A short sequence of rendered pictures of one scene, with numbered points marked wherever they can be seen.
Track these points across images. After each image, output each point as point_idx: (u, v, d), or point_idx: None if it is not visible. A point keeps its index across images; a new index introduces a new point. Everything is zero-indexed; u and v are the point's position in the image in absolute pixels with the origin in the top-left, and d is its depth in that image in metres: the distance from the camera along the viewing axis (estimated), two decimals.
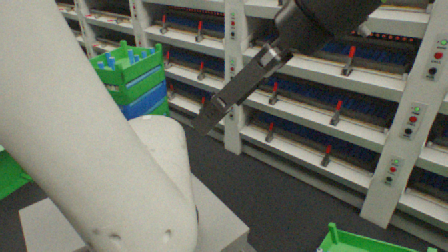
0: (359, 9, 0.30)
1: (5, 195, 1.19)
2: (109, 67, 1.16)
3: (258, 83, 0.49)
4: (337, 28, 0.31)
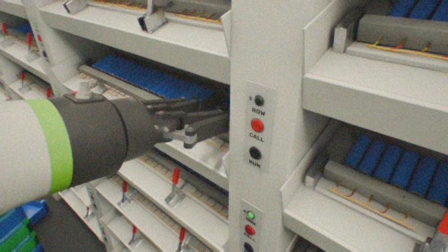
0: (86, 121, 0.26)
1: None
2: None
3: (203, 103, 0.45)
4: (115, 119, 0.28)
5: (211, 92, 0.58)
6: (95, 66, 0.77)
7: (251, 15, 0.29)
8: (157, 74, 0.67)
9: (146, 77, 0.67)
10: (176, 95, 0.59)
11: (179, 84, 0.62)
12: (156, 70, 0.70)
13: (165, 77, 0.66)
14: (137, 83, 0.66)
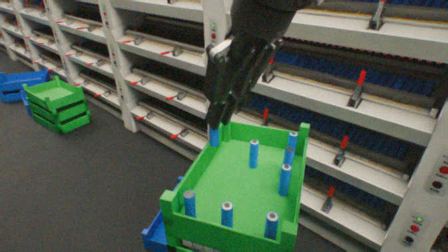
0: None
1: None
2: (213, 145, 0.51)
3: (233, 101, 0.45)
4: (272, 0, 0.28)
5: None
6: None
7: None
8: None
9: None
10: None
11: None
12: None
13: None
14: None
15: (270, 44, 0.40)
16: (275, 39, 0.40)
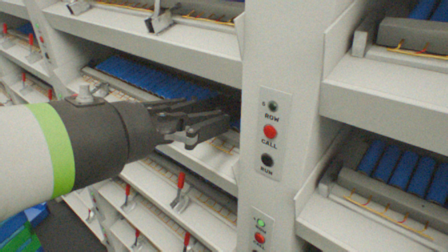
0: (87, 125, 0.26)
1: None
2: None
3: (203, 103, 0.45)
4: (116, 122, 0.28)
5: (217, 95, 0.57)
6: (99, 68, 0.76)
7: (267, 18, 0.28)
8: (162, 76, 0.66)
9: (151, 79, 0.66)
10: (181, 97, 0.58)
11: (185, 87, 0.61)
12: (161, 72, 0.69)
13: (171, 79, 0.65)
14: (141, 86, 0.64)
15: None
16: None
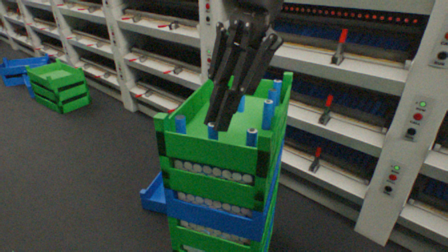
0: None
1: None
2: None
3: (226, 94, 0.45)
4: None
5: None
6: None
7: None
8: None
9: None
10: None
11: None
12: None
13: None
14: None
15: (265, 39, 0.41)
16: (271, 35, 0.40)
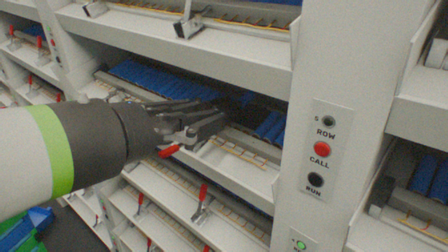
0: None
1: None
2: (279, 115, 0.49)
3: None
4: None
5: None
6: (112, 72, 0.73)
7: (329, 23, 0.24)
8: (181, 81, 0.62)
9: (169, 85, 0.62)
10: None
11: (206, 93, 0.57)
12: (178, 77, 0.66)
13: (190, 85, 0.61)
14: (159, 92, 0.61)
15: (183, 138, 0.35)
16: (183, 141, 0.34)
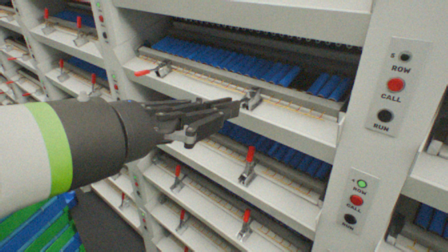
0: None
1: None
2: (329, 76, 0.53)
3: None
4: None
5: (291, 67, 0.57)
6: (155, 48, 0.77)
7: None
8: (226, 53, 0.66)
9: (215, 56, 0.66)
10: (253, 71, 0.59)
11: (253, 61, 0.61)
12: None
13: (235, 56, 0.65)
14: (207, 62, 0.65)
15: (183, 137, 0.35)
16: (183, 140, 0.34)
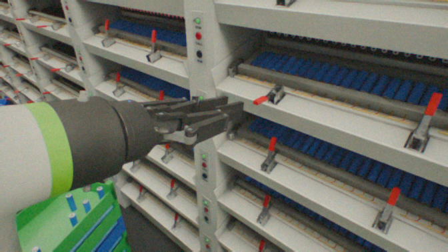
0: None
1: None
2: None
3: None
4: None
5: None
6: (255, 65, 0.69)
7: None
8: (354, 72, 0.59)
9: (341, 75, 0.59)
10: (405, 95, 0.51)
11: (397, 83, 0.54)
12: None
13: (367, 76, 0.58)
14: (335, 83, 0.58)
15: (183, 138, 0.35)
16: (182, 141, 0.34)
